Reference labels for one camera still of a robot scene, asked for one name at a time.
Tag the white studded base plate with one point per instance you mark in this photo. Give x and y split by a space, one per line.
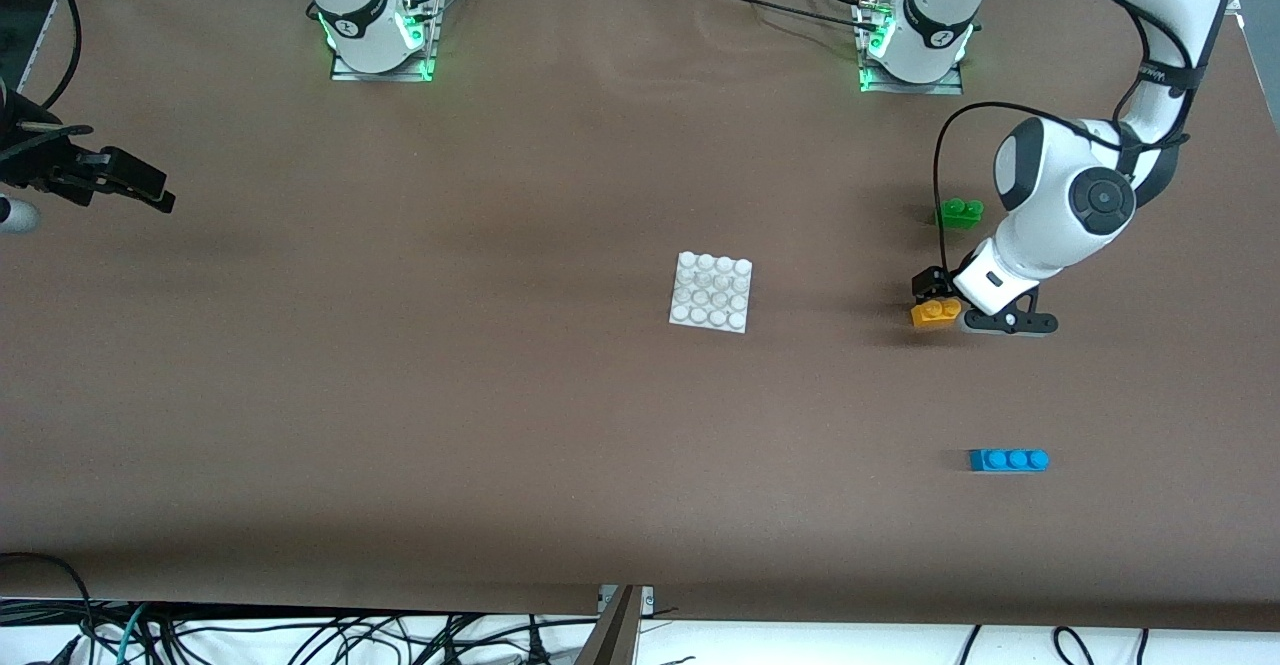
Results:
710 295

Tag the brown paper table cover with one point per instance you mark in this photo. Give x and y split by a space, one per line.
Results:
500 395

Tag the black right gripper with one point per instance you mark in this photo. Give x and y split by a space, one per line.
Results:
40 167

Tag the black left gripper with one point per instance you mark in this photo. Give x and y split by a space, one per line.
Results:
932 283

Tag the aluminium profile beam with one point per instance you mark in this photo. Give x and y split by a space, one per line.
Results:
615 635

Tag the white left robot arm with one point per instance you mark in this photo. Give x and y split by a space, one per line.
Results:
1050 175

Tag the green two-stud block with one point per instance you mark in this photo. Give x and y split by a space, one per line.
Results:
962 215

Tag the blue three-stud block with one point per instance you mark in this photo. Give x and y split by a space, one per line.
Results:
1005 461

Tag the yellow two-stud block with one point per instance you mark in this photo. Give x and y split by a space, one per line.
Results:
940 317

